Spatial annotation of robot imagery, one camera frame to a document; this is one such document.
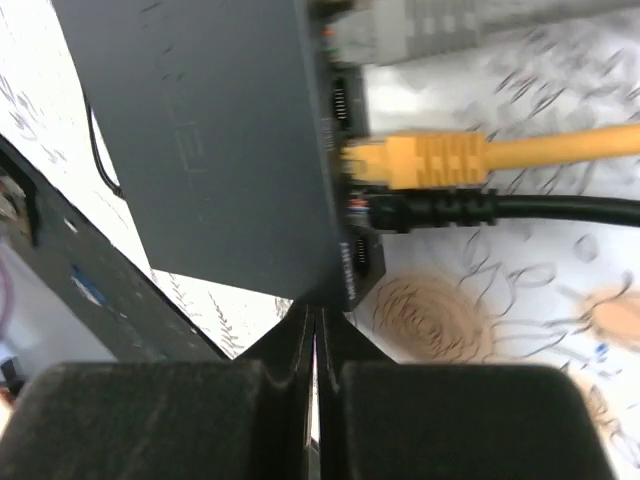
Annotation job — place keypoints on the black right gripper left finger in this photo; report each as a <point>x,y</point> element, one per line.
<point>242,419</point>

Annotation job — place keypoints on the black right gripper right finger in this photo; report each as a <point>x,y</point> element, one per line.
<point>383,420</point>

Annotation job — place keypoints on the dark grey network switch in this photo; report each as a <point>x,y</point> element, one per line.
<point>219,119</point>

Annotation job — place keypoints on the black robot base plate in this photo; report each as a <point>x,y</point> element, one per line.
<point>112,297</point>

